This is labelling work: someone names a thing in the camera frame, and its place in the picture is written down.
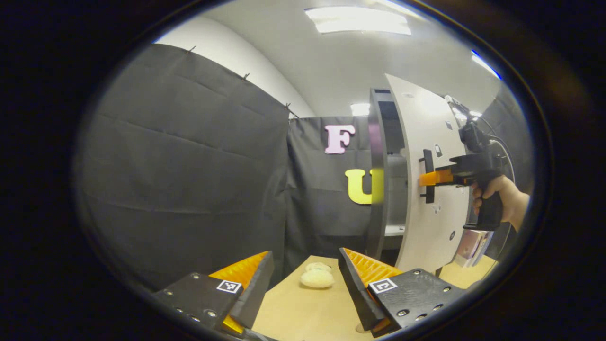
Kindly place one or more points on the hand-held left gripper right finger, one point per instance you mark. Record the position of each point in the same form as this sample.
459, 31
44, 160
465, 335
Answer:
355, 291

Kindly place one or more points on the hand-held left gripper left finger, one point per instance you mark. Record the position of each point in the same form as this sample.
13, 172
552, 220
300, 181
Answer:
258, 291

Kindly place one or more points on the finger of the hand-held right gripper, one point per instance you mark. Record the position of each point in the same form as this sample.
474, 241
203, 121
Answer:
435, 177

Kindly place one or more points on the light grey cabinet door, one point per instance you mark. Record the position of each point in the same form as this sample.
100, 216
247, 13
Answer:
416, 118

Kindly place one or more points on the dark grey cabinet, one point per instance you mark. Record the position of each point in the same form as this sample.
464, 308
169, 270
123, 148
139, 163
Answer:
377, 213

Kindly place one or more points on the white cabinet shelf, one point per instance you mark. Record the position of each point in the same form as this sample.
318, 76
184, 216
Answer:
394, 230

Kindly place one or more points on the cream plush toy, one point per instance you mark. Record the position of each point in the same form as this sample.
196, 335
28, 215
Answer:
317, 279

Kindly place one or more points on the purple cover book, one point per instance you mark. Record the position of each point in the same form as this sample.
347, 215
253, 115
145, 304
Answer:
468, 246

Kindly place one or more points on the grey spine book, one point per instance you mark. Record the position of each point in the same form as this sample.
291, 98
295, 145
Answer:
486, 244

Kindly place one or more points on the ceiling light panel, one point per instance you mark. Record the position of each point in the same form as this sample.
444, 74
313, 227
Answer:
360, 109
486, 65
357, 20

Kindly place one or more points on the black backdrop cloth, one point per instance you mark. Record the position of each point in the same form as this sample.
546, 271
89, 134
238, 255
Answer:
189, 166

